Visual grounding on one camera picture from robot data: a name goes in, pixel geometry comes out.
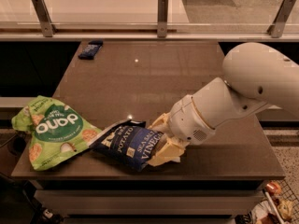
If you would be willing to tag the green snack bag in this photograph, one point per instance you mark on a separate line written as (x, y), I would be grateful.
(58, 132)

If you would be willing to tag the right metal railing bracket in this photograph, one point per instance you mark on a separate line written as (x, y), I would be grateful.
(276, 28)

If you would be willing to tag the middle metal railing bracket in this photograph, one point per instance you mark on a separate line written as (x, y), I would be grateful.
(162, 18)

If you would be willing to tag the left metal railing bracket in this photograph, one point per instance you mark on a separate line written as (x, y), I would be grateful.
(47, 28)

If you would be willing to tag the dark blue rxbar wrapper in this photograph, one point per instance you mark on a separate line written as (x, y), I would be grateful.
(91, 50)

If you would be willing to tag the blue potato chip bag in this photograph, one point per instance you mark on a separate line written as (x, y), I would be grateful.
(128, 142)

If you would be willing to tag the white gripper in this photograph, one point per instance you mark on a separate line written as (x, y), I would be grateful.
(186, 118)

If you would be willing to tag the glass railing panel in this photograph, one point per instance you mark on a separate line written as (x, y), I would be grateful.
(192, 16)

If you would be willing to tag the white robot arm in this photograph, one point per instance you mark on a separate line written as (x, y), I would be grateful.
(255, 76)

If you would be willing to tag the metal railing bracket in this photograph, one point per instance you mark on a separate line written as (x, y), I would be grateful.
(47, 28)
(276, 28)
(162, 18)

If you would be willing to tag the wire basket with snacks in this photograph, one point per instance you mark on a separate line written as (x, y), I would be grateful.
(278, 206)

